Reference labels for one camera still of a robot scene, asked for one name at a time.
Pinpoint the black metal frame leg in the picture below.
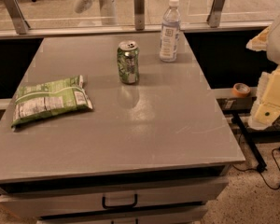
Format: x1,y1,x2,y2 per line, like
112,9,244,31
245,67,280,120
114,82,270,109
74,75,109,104
231,112,267,173

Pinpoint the orange tape roll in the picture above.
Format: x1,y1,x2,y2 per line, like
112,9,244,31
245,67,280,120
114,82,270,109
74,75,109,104
232,83,251,98

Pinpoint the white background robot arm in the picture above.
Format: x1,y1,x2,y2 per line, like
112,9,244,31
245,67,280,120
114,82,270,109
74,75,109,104
74,0,118,25

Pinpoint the left metal railing bracket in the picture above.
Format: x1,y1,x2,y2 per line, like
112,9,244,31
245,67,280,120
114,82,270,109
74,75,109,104
3,0,30,35

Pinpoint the upper cabinet drawer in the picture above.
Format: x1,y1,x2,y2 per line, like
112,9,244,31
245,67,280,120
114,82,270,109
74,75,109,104
0,176,228,217

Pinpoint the green soda can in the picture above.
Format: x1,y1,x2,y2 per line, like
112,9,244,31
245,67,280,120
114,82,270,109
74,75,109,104
117,40,139,84

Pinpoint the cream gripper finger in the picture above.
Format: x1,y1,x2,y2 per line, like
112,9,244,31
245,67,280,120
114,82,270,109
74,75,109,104
245,27,270,51

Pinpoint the metal railing bracket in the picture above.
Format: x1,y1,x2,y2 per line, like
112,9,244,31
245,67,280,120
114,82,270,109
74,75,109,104
206,0,226,28
3,0,30,35
133,0,145,31

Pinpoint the black drawer handle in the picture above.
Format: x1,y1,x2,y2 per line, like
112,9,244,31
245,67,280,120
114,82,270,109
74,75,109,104
102,194,138,210

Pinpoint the cabinet drawer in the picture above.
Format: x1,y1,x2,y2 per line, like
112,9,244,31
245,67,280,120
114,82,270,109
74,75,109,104
36,205,207,224
0,176,228,217

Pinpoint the right metal railing bracket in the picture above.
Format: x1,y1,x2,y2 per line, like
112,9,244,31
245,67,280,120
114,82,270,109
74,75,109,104
206,0,226,28

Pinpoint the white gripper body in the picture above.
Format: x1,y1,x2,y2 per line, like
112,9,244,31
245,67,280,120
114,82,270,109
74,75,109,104
248,65,280,130

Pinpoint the clear plastic water bottle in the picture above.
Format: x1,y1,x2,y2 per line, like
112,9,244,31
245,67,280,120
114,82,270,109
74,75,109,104
160,0,181,62

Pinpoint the middle metal railing bracket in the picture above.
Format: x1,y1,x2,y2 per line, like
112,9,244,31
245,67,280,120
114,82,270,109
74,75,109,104
133,0,145,31

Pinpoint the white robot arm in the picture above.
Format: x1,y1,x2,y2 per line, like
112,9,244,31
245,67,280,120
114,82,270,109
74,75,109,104
246,14,280,130

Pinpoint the black floor cable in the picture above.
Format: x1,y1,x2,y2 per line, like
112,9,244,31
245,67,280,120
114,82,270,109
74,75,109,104
232,147,280,192

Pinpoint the green snack bag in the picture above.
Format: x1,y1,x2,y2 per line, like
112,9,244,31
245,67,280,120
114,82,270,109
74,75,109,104
11,76,92,128

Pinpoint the lower cabinet drawer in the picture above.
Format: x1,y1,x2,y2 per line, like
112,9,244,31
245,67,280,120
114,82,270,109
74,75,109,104
36,205,207,224

